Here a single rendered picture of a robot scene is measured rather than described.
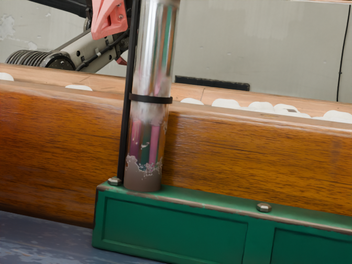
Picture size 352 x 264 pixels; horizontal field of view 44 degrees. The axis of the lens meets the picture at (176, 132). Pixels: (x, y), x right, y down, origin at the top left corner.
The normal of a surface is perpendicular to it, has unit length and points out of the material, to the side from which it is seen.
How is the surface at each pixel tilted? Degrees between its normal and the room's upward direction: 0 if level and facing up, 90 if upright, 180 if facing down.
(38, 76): 45
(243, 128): 90
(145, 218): 90
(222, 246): 90
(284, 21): 90
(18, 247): 0
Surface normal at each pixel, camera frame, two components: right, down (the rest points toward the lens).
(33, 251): 0.11, -0.98
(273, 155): -0.24, 0.11
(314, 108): -0.09, -0.62
